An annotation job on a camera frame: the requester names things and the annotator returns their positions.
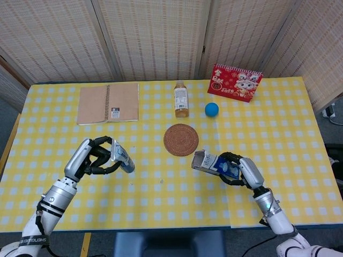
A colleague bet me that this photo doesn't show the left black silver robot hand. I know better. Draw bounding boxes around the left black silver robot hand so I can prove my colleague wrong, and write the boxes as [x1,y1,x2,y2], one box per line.
[63,135,124,183]

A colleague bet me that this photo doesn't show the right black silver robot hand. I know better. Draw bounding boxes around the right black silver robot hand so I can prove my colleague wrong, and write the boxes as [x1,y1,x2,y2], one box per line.
[218,152,265,191]

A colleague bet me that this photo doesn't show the blue white toothpaste box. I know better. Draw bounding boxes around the blue white toothpaste box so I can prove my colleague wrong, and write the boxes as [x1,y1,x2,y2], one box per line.
[191,149,241,180]

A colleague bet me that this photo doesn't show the blue white toothpaste tube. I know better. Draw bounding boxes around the blue white toothpaste tube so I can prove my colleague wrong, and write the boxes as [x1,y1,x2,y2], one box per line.
[110,139,136,174]

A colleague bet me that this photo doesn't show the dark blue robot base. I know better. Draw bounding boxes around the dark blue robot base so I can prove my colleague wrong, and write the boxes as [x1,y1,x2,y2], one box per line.
[113,230,226,257]

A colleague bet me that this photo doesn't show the yellow white checked tablecloth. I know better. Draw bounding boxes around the yellow white checked tablecloth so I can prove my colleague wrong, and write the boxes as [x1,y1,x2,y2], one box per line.
[0,76,343,232]

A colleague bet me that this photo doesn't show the brown spiral notebook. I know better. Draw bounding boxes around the brown spiral notebook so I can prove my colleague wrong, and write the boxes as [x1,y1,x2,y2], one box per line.
[77,83,140,126]

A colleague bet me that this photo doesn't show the blue ball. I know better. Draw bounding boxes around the blue ball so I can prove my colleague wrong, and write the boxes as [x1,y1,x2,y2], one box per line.
[205,102,220,118]

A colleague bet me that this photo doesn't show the round woven rattan coaster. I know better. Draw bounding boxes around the round woven rattan coaster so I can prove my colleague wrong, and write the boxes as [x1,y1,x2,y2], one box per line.
[163,123,200,157]

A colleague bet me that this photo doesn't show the yellow floor tape strip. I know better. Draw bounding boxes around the yellow floor tape strip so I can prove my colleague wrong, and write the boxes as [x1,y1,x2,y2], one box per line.
[80,232,92,257]

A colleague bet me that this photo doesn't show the red desk calendar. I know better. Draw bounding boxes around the red desk calendar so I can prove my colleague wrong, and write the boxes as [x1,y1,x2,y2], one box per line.
[207,63,264,103]

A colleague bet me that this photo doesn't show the woven folding screen panel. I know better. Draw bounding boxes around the woven folding screen panel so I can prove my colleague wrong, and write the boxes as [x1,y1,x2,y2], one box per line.
[91,0,214,81]
[0,0,118,84]
[264,0,343,113]
[0,55,30,113]
[198,0,298,80]

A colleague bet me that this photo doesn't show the white power strip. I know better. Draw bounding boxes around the white power strip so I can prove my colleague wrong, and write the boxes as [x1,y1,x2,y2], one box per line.
[322,103,337,118]

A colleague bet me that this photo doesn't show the yellow drink bottle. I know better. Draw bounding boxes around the yellow drink bottle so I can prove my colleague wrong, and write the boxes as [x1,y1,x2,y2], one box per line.
[174,80,190,118]

